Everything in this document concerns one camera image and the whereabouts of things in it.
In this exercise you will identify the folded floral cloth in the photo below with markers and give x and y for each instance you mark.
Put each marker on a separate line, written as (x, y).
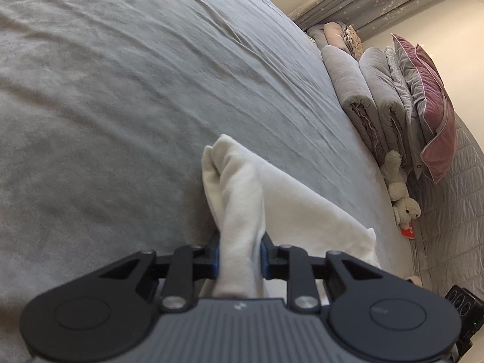
(351, 39)

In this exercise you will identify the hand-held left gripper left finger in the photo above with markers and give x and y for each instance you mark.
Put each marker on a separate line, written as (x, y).
(215, 261)

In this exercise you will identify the black electronic device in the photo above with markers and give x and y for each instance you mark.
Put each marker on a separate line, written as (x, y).
(459, 298)

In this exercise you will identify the grey bed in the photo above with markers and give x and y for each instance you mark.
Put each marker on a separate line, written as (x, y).
(113, 102)

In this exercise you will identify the grey quilted headboard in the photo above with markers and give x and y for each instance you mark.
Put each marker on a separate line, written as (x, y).
(453, 215)

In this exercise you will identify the cream plush toy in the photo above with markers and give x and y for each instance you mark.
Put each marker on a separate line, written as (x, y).
(406, 206)

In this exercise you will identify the folded pink garment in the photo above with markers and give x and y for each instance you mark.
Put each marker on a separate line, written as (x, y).
(329, 34)

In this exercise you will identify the grey lace blanket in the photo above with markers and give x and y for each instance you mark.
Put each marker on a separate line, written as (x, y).
(399, 79)

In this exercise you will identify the pink and grey pillow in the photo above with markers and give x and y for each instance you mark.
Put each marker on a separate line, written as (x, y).
(418, 143)
(435, 113)

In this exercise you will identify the grey starred curtain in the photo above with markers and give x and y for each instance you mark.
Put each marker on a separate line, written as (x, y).
(378, 0)

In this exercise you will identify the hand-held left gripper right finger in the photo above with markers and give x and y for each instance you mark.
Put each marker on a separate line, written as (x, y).
(264, 259)

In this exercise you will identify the white fleece garment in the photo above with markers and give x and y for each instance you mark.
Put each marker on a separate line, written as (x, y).
(242, 196)

